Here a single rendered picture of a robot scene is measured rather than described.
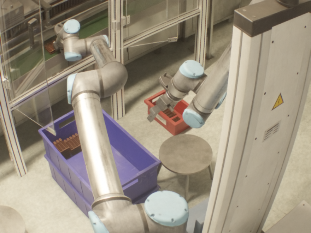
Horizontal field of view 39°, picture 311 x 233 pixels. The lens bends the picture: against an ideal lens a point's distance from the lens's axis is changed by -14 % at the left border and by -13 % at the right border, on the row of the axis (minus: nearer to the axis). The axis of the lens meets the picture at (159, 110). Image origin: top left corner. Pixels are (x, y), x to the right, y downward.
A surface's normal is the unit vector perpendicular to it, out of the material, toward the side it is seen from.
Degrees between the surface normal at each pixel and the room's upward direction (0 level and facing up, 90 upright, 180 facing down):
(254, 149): 90
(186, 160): 0
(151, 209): 5
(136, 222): 29
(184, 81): 88
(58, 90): 90
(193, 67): 20
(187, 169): 0
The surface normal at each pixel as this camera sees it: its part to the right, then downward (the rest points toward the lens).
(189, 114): -0.50, 0.64
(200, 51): 0.66, 0.52
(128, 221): 0.11, -0.47
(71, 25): 0.40, -0.30
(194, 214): 0.02, -0.73
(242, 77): -0.80, 0.40
